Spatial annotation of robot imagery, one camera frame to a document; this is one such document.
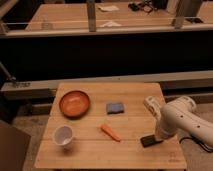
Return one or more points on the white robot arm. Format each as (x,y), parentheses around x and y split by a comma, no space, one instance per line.
(178,114)

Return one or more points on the black eraser block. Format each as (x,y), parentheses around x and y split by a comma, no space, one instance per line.
(149,140)

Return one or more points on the blue sponge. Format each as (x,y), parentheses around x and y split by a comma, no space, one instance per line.
(114,108)

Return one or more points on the grey vertical post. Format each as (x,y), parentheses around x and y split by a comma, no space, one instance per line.
(91,15)

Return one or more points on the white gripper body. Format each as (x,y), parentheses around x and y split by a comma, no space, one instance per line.
(153,106)

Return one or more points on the white cup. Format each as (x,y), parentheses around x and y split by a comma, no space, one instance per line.
(63,136)

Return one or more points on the grey right post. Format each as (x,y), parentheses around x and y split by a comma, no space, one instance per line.
(183,6)

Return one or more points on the metal clamp bracket left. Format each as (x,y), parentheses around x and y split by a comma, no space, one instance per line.
(15,83)

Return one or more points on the brown cardboard box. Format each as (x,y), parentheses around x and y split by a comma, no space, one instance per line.
(13,147)

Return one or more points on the orange bowl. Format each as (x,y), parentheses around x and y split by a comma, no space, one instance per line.
(74,103)

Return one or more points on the white folded paper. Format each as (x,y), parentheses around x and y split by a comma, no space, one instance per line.
(110,24)

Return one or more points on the white paper on far table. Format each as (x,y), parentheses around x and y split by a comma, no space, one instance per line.
(108,8)

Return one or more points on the orange carrot toy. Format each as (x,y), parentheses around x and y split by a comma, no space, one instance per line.
(105,128)

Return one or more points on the black gear on far table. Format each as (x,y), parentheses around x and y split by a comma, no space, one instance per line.
(144,5)

